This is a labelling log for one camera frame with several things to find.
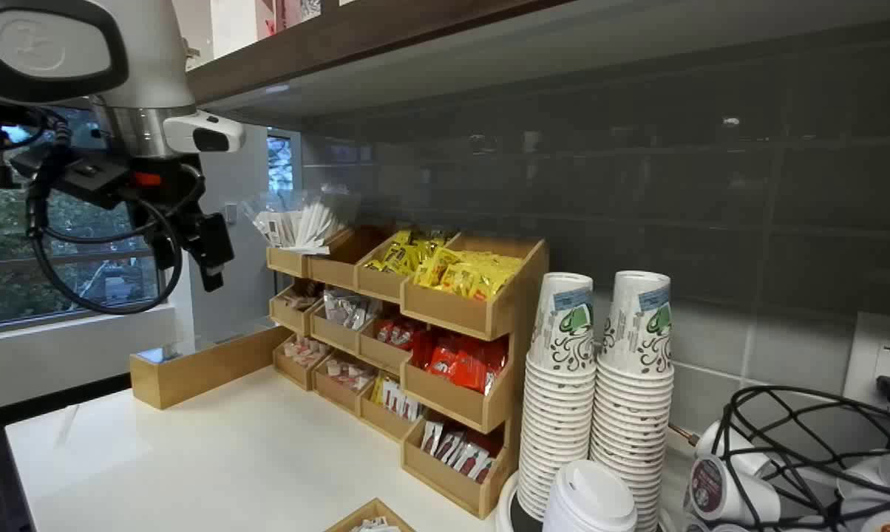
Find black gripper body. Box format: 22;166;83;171
154;156;237;274

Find tiered wooden organizer shelf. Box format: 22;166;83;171
263;222;551;522

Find white pod dark label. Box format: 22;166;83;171
682;452;784;527

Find clear wrapped stirrer packets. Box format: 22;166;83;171
251;208;302;251

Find long low wooden box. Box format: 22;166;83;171
126;321;293;415

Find white wrapped straw bundle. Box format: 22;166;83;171
293;202;345;253

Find clear packet pile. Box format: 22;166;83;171
318;286;377;333

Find yellow sweetener packet pile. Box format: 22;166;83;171
365;228;449;282
410;245;526;304

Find small red packet pile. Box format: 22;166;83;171
371;314;429;355

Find window with outdoor view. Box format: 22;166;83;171
0;97;185;333

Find large red packet pile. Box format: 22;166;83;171
417;329;510;397

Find small wooden box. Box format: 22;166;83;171
321;497;417;532

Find white dark packet pile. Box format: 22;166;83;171
417;418;495;485

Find white plastic cup lid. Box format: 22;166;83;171
541;457;637;532

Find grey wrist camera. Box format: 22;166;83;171
160;112;247;156

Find black wrist mount bracket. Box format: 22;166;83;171
58;156;133;212

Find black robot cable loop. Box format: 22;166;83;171
22;146;185;316

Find wooden wall cabinet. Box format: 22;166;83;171
182;0;890;126

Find black wire pod basket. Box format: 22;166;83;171
702;382;890;532

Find white wall outlet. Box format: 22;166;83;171
840;310;890;422

